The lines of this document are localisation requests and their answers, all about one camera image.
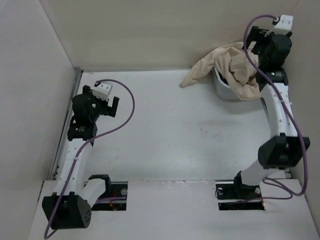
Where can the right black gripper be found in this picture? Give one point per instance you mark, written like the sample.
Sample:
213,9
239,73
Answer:
254,33

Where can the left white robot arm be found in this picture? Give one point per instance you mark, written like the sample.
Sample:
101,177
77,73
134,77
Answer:
70,205

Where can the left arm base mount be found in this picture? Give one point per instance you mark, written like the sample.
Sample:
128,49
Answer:
115,199

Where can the white laundry basket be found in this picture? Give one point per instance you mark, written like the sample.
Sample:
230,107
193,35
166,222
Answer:
222,88

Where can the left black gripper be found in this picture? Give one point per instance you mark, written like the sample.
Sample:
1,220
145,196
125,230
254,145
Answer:
109,111

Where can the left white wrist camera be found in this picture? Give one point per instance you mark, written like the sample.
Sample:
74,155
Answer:
102,90

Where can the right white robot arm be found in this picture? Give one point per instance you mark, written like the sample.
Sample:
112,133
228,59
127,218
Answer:
286,146

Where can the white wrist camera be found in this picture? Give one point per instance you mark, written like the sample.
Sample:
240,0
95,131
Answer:
102,90
282,26

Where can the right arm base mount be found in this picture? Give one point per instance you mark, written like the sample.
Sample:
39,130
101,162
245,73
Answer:
243,199

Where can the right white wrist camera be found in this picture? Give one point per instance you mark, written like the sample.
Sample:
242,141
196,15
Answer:
282,26

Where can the beige trousers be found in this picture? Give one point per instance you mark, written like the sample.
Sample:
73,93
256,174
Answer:
232,63

